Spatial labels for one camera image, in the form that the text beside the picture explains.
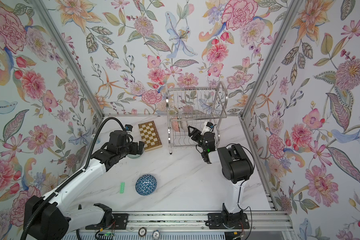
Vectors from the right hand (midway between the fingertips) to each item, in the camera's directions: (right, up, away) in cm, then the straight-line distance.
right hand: (190, 128), depth 96 cm
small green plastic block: (-39, -34, -12) cm, 53 cm away
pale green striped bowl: (-35, -18, -3) cm, 39 cm away
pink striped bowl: (-4, +2, +3) cm, 6 cm away
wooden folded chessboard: (-28, -6, +9) cm, 30 cm away
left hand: (-29, -8, -14) cm, 34 cm away
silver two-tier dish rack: (0, +18, +24) cm, 30 cm away
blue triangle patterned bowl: (-26, -33, -11) cm, 43 cm away
